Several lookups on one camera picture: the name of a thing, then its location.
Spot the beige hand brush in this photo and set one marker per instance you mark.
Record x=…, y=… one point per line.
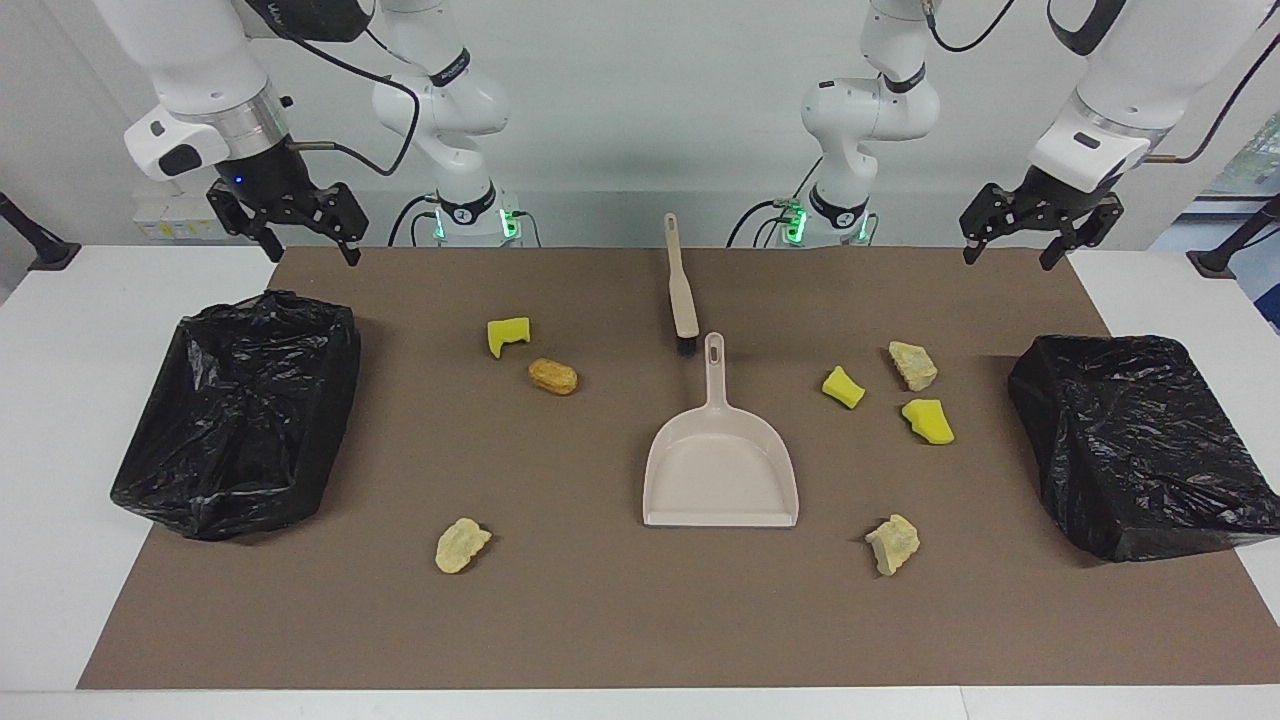
x=683, y=300

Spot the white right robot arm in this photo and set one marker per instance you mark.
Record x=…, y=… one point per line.
x=200, y=60

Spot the yellow green sponge piece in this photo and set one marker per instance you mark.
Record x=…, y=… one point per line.
x=928, y=422
x=843, y=388

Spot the bin covered by black bag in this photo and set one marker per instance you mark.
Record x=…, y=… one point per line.
x=1140, y=450

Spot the window with green foliage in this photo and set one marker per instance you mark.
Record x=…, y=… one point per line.
x=1260, y=160

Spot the black camera stand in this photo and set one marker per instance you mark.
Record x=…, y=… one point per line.
x=1220, y=260
x=45, y=250

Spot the pale yellow bread chunk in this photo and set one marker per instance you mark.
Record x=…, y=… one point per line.
x=461, y=547

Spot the white wall socket box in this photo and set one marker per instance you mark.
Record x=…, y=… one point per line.
x=185, y=217

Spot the brown oval bread roll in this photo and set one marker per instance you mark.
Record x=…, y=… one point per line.
x=553, y=377

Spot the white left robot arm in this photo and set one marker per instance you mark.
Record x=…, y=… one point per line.
x=1150, y=70

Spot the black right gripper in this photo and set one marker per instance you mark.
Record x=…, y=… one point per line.
x=275, y=180

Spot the beige croissant piece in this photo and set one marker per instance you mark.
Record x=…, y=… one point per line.
x=912, y=366
x=892, y=545

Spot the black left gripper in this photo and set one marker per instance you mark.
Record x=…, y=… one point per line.
x=1055, y=200

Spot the open bin with black bag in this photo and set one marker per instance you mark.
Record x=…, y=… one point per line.
x=240, y=420

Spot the beige plastic dustpan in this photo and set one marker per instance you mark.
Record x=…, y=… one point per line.
x=720, y=480

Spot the notched yellow sponge piece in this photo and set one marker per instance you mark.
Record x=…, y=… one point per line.
x=505, y=338

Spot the brown table mat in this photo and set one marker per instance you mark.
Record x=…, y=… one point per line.
x=600, y=600

